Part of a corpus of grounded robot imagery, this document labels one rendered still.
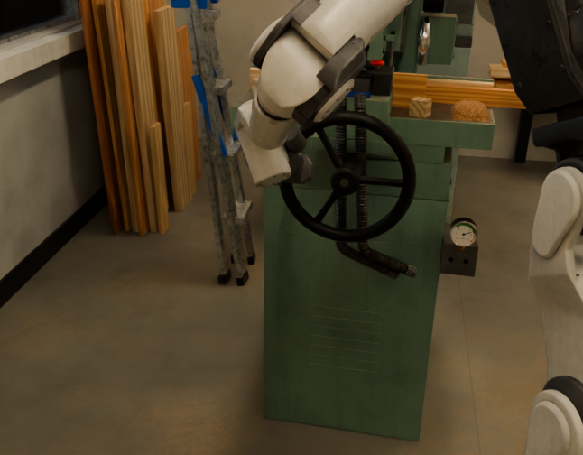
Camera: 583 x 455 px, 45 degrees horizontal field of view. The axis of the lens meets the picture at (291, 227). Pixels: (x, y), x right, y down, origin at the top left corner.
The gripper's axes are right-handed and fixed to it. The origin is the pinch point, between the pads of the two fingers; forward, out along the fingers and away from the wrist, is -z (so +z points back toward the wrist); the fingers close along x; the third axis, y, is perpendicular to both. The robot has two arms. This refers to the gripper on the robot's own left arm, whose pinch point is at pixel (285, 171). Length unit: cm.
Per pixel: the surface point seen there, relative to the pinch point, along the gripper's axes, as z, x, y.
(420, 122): -19.4, 24.5, 17.8
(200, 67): -89, -53, 46
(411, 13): -40, 18, 51
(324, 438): -60, 10, -62
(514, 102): -32, 45, 28
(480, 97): -31, 37, 28
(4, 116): -84, -119, 20
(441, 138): -21.1, 29.7, 15.1
